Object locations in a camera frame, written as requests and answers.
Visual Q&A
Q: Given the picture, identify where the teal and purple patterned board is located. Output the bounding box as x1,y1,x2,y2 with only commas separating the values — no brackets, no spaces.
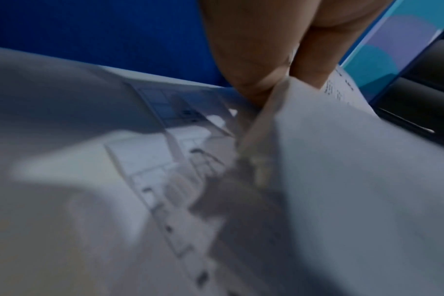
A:
340,0,444,105

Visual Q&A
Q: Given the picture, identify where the blue board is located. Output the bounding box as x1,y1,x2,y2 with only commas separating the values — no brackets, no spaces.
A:
0,0,396,89

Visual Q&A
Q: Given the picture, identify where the white paper sheet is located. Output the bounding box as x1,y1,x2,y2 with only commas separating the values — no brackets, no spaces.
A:
193,76,444,296

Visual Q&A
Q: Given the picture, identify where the black glossy device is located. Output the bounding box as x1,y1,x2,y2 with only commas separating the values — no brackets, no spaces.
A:
368,29,444,151

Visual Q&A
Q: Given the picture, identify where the white printed form sheet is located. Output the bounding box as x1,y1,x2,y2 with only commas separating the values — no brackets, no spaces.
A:
0,44,281,296

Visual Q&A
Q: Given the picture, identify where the white sheet with small print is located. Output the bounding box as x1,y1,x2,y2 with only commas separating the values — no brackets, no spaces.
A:
319,65,381,117

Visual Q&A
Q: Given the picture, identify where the person's left hand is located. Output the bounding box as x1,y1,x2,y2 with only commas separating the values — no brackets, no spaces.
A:
198,0,395,108

